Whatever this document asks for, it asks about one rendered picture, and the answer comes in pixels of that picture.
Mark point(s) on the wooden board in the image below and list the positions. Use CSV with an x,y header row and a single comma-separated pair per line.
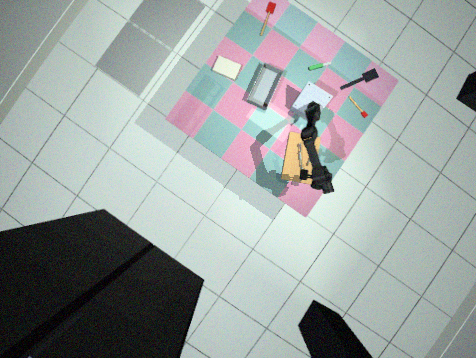
x,y
292,164

